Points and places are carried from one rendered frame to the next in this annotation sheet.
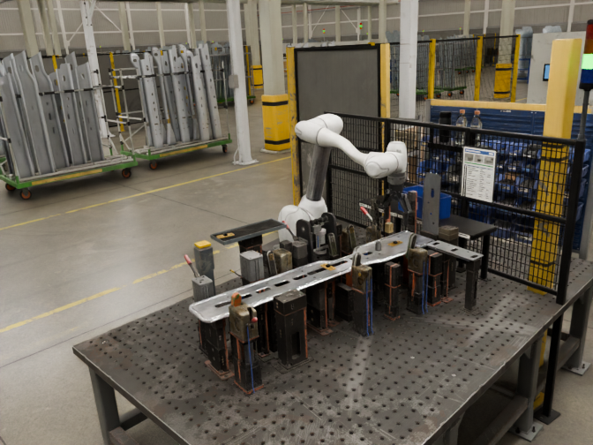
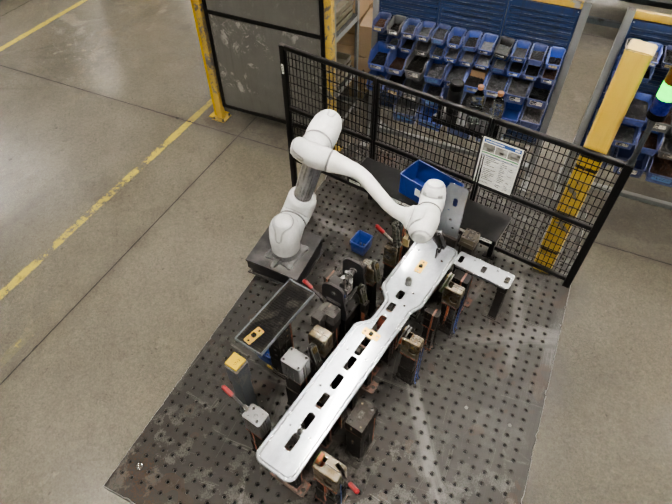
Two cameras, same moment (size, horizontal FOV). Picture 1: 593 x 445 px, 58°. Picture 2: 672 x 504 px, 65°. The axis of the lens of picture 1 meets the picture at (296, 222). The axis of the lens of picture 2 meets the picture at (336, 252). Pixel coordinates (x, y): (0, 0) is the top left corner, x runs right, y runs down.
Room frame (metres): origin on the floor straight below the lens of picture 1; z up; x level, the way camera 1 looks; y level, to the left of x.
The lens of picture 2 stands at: (1.25, 0.42, 3.01)
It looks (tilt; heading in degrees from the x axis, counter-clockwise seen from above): 49 degrees down; 340
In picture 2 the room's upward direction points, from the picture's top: 1 degrees counter-clockwise
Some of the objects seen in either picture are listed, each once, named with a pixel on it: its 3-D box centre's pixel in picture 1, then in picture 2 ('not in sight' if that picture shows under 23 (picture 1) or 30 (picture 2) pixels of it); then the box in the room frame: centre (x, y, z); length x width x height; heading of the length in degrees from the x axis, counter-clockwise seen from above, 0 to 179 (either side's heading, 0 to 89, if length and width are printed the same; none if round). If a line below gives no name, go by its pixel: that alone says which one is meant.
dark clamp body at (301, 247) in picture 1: (299, 277); (330, 332); (2.52, 0.00, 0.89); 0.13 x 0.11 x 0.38; 35
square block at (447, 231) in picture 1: (446, 258); (464, 258); (2.70, -0.82, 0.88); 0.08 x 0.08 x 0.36; 35
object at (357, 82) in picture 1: (337, 149); (263, 29); (5.28, -0.45, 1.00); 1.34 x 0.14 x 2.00; 44
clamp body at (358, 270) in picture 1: (362, 299); (409, 358); (2.27, -0.29, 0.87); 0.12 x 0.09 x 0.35; 35
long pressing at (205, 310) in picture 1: (326, 269); (370, 339); (2.36, -0.13, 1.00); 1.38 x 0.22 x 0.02; 125
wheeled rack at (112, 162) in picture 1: (62, 130); not in sight; (8.54, 3.65, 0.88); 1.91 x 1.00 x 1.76; 131
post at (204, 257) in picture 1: (207, 289); (243, 388); (2.37, 0.45, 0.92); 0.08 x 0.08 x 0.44; 35
